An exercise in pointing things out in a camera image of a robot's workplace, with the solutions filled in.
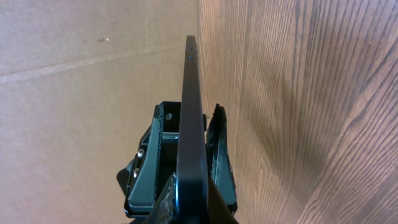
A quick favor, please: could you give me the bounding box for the blue Galaxy smartphone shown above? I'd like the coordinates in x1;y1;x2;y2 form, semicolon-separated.
175;35;209;223

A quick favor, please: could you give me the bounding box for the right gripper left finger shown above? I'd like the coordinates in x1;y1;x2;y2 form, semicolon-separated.
130;172;178;224

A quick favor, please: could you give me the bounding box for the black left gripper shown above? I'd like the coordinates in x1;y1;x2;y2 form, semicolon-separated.
116;101;238;218

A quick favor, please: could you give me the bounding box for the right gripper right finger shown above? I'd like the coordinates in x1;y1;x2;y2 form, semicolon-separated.
208;179;238;224

